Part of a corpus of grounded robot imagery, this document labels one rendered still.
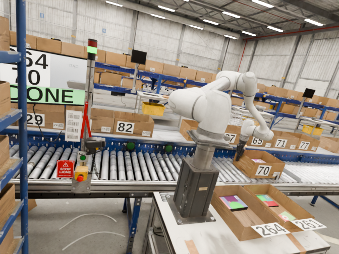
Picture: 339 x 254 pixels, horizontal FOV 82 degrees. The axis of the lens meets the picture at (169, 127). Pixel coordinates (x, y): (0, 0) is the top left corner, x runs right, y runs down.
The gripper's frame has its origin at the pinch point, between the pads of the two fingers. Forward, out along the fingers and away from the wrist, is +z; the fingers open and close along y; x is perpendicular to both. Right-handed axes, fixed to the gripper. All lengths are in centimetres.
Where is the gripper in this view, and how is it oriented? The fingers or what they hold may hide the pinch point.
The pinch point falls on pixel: (237, 157)
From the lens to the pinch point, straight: 217.6
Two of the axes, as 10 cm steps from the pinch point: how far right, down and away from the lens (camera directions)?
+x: 9.5, 1.0, 3.1
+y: 2.6, 3.2, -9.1
